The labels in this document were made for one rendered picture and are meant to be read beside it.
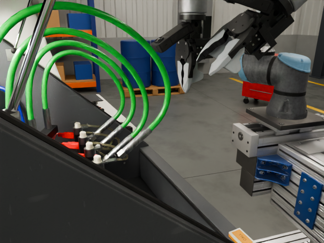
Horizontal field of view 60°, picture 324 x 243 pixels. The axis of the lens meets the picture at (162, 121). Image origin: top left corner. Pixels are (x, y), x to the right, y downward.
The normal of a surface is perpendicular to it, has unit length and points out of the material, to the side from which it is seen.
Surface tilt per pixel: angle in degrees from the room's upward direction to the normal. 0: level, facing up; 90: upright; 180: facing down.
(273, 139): 90
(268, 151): 90
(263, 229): 0
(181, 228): 90
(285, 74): 90
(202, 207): 0
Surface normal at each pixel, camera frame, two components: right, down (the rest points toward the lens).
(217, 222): 0.00, -0.94
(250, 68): -0.68, 0.24
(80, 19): 0.36, 0.32
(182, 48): -0.90, 0.15
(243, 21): -0.67, -0.52
